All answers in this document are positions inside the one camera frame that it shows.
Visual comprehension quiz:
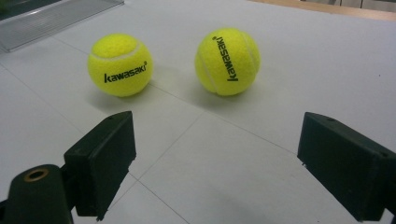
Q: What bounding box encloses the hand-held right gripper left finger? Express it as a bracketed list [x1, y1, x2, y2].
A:
[64, 110, 137, 222]

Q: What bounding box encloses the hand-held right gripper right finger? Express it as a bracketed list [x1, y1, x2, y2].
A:
[297, 111, 396, 222]

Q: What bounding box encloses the yellow tennis ball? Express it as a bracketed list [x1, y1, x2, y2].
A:
[87, 33, 154, 98]
[194, 27, 262, 97]

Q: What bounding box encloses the clear plastic container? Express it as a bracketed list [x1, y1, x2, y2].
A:
[0, 0, 125, 53]

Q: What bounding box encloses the wooden table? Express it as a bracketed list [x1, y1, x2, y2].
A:
[248, 0, 396, 22]

